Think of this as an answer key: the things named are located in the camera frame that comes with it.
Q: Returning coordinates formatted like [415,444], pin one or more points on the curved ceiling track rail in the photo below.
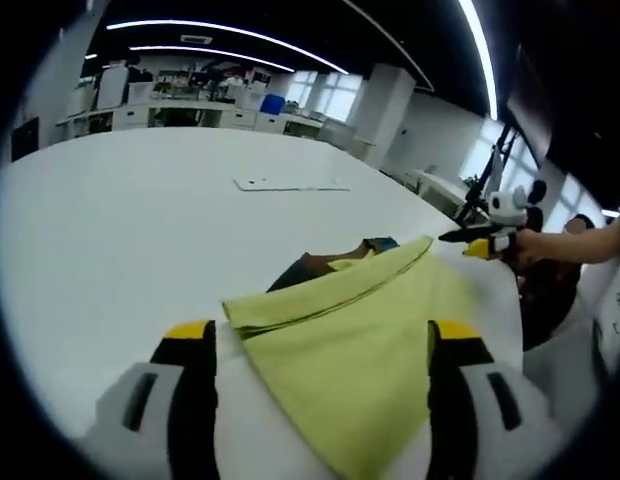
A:
[395,47]

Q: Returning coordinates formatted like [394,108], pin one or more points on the black rectangular panel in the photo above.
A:
[25,140]

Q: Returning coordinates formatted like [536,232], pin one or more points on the white tall cabinet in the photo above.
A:
[112,89]

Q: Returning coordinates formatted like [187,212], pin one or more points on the grey office chair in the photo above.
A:
[337,135]

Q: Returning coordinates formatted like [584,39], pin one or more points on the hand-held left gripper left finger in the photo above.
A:
[195,390]

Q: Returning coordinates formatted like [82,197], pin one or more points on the white side desk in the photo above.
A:
[435,187]

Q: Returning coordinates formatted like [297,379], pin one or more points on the long ceiling light strip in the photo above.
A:
[225,30]
[210,51]
[482,55]

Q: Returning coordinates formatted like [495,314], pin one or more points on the dark hanging display screen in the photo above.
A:
[532,105]

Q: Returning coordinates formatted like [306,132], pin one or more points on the black tripod stand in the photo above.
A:
[482,185]

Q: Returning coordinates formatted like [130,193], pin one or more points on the person's grey trousers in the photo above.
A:
[565,380]

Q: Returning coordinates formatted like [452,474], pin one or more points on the white square pillar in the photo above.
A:
[385,115]

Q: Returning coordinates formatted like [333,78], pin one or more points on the person's right hand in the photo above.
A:
[529,246]

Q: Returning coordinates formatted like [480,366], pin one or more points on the yellow garment with dark sleeves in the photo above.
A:
[350,350]

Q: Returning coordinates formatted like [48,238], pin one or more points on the blue storage box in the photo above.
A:
[271,104]

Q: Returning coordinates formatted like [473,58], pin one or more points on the white counter row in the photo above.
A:
[190,117]

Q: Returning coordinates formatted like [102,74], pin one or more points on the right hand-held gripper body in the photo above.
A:
[507,210]

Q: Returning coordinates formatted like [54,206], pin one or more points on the white ceiling air vent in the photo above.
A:
[196,38]

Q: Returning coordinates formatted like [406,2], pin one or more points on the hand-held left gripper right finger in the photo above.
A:
[450,395]

